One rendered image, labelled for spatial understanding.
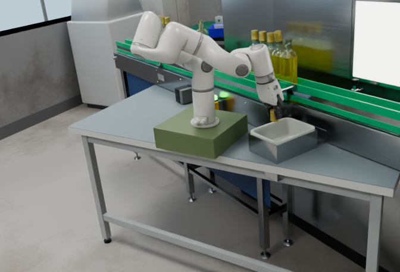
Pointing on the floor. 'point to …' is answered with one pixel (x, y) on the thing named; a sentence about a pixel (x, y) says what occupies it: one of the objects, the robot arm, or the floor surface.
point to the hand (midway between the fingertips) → (274, 112)
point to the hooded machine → (102, 34)
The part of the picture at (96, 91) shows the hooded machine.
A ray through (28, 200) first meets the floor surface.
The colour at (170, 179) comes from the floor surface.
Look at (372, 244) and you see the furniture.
